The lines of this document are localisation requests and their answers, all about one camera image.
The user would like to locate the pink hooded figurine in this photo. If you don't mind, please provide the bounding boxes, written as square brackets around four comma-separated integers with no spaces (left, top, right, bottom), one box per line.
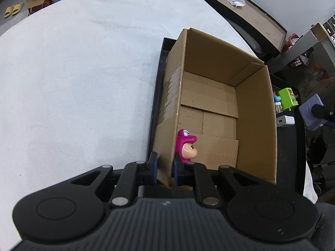
[175,129,198,163]

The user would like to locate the brown cardboard box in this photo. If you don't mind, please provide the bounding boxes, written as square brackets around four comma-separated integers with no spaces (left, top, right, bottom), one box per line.
[153,28,277,185]

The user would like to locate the white power adapter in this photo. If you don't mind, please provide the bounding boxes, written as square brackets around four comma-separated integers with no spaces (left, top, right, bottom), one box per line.
[276,115,295,128]

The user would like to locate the green box toy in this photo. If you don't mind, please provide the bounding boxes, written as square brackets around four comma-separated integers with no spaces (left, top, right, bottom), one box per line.
[277,88,298,110]

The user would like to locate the purple box toy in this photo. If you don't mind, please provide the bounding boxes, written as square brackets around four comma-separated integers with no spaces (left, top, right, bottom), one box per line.
[299,93,328,131]

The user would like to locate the blue creature beer mug figurine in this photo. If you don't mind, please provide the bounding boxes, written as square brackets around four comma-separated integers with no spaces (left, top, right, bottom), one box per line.
[273,91,283,114]

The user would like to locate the black tray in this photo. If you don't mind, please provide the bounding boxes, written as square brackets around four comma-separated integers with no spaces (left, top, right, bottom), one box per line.
[147,37,306,194]

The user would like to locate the black framed board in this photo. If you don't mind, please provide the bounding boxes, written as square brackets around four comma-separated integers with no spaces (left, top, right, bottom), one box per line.
[205,0,287,61]

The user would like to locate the yellow slippers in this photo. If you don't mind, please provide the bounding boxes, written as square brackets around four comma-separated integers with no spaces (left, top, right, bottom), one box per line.
[3,2,24,19]

